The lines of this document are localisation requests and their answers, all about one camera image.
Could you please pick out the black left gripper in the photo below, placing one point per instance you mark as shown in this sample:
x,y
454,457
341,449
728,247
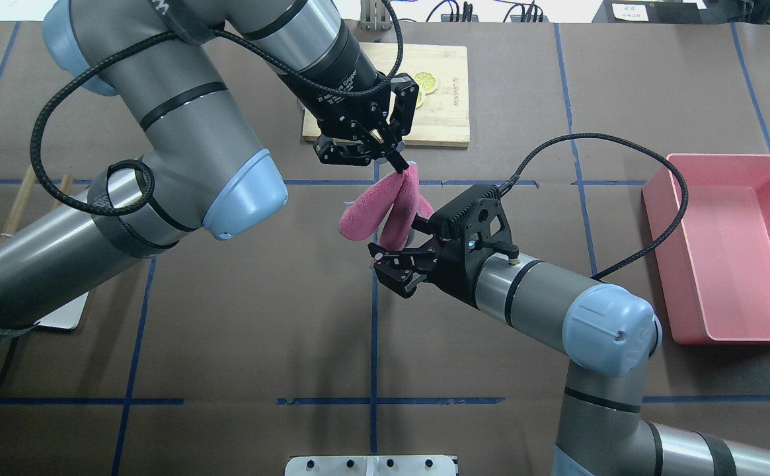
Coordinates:
x,y
333,86

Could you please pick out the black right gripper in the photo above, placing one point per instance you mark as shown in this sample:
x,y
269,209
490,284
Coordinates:
x,y
449,272

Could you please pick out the pink and grey cloth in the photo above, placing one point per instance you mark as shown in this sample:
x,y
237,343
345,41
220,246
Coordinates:
x,y
393,202

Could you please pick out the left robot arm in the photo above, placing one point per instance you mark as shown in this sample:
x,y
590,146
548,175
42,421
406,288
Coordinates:
x,y
202,165

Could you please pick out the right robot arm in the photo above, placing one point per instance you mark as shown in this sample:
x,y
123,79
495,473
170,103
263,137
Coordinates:
x,y
608,335

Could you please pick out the wooden cutting board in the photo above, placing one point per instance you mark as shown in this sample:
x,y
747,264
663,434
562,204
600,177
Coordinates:
x,y
444,118

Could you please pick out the lemon slice upper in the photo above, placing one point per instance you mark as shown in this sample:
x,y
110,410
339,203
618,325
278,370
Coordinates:
x,y
426,81

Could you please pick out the pink plastic bin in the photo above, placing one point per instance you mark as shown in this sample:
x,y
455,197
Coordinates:
x,y
715,267

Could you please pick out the wooden rack rod inner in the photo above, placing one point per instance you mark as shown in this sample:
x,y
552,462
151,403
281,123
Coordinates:
x,y
64,187

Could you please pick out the white rectangular tray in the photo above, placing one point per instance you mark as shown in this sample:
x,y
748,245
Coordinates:
x,y
67,317

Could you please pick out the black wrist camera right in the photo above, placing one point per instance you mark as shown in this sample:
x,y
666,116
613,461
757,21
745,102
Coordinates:
x,y
447,221

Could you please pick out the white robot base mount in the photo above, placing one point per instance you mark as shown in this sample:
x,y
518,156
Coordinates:
x,y
433,464

